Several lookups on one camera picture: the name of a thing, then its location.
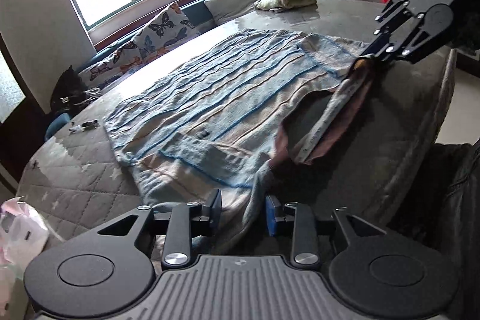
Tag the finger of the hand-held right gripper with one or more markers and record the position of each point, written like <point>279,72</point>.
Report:
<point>412,42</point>
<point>390,18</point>

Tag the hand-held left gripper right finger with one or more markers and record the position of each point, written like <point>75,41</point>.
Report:
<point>270,215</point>

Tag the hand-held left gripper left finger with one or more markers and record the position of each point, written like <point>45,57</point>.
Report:
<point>215,209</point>

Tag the striped blue blanket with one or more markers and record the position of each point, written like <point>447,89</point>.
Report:
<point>210,98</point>

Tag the folded yellow cloth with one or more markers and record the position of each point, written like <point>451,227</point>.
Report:
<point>287,0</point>

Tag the small black item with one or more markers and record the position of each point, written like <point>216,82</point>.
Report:
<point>84,125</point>

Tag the grey plain pillow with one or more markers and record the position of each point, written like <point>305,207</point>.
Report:
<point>230,5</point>

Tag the person's black jacket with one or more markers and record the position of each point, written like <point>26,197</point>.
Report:
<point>450,200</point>

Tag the long butterfly print pillow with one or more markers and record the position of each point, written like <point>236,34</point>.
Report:
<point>112,65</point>

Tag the large butterfly print pillow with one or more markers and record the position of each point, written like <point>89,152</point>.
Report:
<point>167,29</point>

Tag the black bag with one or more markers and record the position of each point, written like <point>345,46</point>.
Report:
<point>67,89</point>

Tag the dark blue cushion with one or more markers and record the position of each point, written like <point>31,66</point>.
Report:
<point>198,14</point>

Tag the white plastic bag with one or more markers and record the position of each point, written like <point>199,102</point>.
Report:
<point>22,230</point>

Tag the dark wooden door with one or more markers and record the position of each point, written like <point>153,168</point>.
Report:
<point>15,98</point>

